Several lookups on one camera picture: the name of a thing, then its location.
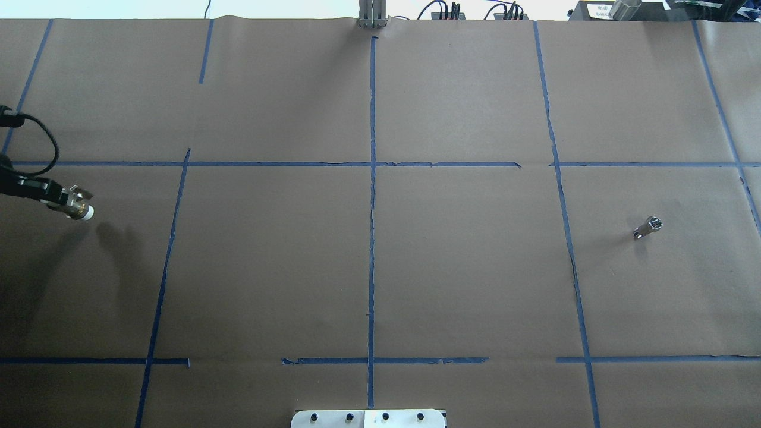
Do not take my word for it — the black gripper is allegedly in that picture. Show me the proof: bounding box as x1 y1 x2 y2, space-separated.
12 177 93 218

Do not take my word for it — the white PPR pipe piece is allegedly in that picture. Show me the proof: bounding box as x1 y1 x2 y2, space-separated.
68 205 95 221

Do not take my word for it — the chrome PPR valve fitting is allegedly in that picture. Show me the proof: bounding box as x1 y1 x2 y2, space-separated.
633 216 663 240

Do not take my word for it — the black power strip far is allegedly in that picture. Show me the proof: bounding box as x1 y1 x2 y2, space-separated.
416 1 466 21

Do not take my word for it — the black power strip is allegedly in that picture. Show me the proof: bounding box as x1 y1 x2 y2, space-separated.
483 1 529 21
416 1 466 21

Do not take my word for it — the black power strip near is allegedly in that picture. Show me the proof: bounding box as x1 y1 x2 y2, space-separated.
483 1 529 21

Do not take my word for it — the black box under cylinder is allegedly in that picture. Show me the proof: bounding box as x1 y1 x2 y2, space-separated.
568 1 614 21

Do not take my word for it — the silver metal cylinder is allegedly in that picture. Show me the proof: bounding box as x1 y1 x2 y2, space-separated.
608 0 643 21

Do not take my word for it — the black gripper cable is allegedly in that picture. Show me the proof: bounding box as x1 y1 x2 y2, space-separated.
0 105 60 177

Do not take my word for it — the aluminium frame post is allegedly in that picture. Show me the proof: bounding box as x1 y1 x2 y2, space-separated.
357 0 388 28

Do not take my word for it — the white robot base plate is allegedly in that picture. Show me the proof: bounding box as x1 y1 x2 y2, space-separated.
290 408 448 427

